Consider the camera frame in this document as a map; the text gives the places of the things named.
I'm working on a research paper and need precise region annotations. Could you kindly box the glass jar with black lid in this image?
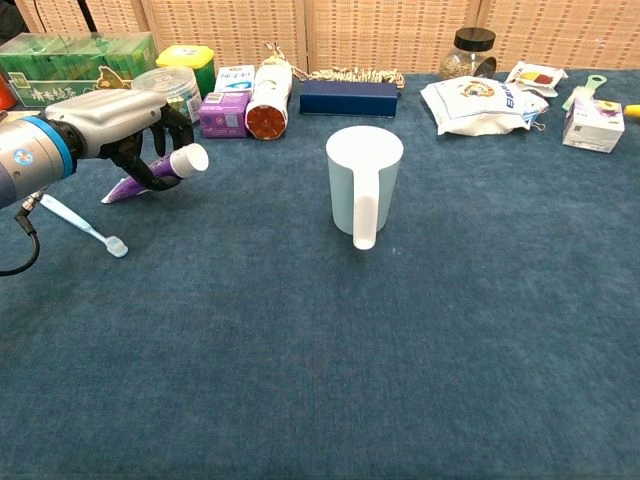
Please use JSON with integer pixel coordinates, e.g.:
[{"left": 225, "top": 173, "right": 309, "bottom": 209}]
[{"left": 439, "top": 27, "right": 499, "bottom": 81}]

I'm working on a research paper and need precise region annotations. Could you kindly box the pale green brush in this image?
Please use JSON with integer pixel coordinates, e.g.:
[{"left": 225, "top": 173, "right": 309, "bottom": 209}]
[{"left": 561, "top": 74, "right": 606, "bottom": 112}]

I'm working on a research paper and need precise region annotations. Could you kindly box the green tea bag box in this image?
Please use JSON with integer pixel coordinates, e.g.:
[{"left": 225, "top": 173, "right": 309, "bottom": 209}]
[{"left": 0, "top": 31, "right": 158, "bottom": 110}]

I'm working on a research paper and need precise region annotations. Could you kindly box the bamboo folding screen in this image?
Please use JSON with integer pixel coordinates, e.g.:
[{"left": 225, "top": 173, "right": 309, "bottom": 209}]
[{"left": 14, "top": 0, "right": 640, "bottom": 76}]

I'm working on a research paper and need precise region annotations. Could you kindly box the blue binder clip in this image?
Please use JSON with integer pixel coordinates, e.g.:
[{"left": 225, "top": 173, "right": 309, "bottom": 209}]
[{"left": 519, "top": 107, "right": 546, "bottom": 132}]

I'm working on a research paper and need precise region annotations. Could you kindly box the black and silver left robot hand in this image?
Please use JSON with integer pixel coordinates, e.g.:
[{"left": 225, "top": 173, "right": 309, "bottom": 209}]
[{"left": 44, "top": 88, "right": 196, "bottom": 194}]

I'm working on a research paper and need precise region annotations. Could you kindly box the white bag with blue print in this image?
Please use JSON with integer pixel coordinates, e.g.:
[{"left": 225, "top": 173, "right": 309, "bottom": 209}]
[{"left": 420, "top": 76, "right": 550, "bottom": 137}]

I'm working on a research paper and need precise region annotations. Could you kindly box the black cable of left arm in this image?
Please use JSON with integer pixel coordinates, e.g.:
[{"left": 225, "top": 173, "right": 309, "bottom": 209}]
[{"left": 0, "top": 192, "right": 56, "bottom": 277}]

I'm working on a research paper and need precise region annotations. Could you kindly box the navy blue rectangular box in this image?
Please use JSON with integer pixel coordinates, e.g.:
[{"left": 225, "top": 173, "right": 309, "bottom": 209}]
[{"left": 299, "top": 81, "right": 400, "bottom": 119}]

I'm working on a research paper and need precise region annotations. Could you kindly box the small purple box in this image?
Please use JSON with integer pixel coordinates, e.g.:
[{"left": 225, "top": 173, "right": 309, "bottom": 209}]
[{"left": 198, "top": 90, "right": 252, "bottom": 139}]

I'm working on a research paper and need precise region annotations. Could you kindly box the blue table cloth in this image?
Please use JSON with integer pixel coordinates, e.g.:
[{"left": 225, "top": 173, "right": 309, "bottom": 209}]
[{"left": 0, "top": 69, "right": 640, "bottom": 480}]

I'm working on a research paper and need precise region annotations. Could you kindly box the white and pale blue cup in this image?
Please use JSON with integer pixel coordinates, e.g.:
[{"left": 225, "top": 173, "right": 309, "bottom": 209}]
[{"left": 325, "top": 125, "right": 405, "bottom": 251}]

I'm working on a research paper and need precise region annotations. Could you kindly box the green container with yellow lid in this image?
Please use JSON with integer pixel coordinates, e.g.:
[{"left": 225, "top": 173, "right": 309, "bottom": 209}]
[{"left": 155, "top": 44, "right": 217, "bottom": 100}]

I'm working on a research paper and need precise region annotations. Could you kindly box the black tripod stand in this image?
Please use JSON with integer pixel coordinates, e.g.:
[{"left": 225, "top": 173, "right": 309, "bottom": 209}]
[{"left": 74, "top": 0, "right": 99, "bottom": 34}]

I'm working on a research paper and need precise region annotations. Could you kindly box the white snack packet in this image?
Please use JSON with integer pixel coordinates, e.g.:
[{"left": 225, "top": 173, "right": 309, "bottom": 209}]
[{"left": 504, "top": 60, "right": 570, "bottom": 98}]

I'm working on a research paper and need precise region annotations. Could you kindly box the light blue toothbrush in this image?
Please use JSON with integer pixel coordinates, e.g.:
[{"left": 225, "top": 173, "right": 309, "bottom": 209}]
[{"left": 38, "top": 193, "right": 130, "bottom": 259}]

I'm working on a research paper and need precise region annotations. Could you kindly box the clear round tub of clips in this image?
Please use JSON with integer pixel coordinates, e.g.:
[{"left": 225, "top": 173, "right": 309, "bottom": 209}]
[{"left": 132, "top": 66, "right": 203, "bottom": 125}]

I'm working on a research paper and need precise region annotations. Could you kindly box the white drink bottle red cap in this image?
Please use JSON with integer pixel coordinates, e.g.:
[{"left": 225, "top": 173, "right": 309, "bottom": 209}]
[{"left": 245, "top": 55, "right": 294, "bottom": 141}]

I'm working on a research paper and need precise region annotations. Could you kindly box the braided multicolour rope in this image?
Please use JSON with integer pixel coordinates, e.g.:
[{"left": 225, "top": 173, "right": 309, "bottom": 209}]
[{"left": 263, "top": 40, "right": 407, "bottom": 90}]

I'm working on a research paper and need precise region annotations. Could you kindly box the white and blue milk carton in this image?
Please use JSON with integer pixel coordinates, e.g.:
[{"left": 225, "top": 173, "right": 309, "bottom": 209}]
[{"left": 213, "top": 65, "right": 257, "bottom": 94}]

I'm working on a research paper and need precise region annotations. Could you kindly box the white and purple drink carton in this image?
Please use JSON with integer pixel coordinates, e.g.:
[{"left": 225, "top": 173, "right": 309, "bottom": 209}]
[{"left": 562, "top": 97, "right": 626, "bottom": 153}]

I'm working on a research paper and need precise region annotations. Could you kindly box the purple and white toothpaste tube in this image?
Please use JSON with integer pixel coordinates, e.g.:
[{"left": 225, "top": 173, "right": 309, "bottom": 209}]
[{"left": 100, "top": 142, "right": 210, "bottom": 205}]

